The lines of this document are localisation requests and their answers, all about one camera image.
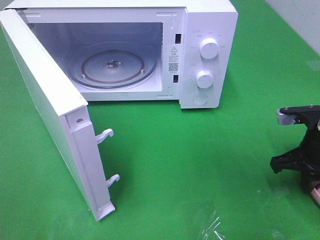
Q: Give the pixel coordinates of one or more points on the glass microwave turntable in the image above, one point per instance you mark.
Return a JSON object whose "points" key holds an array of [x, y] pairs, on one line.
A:
{"points": [[112, 65]]}

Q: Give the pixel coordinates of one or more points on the round white door button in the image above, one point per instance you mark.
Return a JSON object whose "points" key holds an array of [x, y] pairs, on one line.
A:
{"points": [[200, 99]]}

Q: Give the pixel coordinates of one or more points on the white microwave door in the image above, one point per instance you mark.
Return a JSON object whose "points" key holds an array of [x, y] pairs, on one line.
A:
{"points": [[64, 112]]}

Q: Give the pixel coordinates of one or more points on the white microwave oven body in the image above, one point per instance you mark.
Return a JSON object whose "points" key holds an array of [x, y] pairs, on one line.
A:
{"points": [[175, 27]]}

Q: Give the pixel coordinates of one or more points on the pink round plate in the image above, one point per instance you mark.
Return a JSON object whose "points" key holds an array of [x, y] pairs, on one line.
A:
{"points": [[315, 191]]}

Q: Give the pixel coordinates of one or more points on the lower white timer knob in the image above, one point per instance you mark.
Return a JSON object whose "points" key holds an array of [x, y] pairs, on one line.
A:
{"points": [[204, 79]]}

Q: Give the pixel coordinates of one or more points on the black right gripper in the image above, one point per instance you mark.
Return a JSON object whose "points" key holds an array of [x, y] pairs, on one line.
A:
{"points": [[306, 157]]}

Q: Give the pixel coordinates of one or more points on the upper white power knob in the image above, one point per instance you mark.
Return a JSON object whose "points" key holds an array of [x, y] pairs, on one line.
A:
{"points": [[209, 48]]}

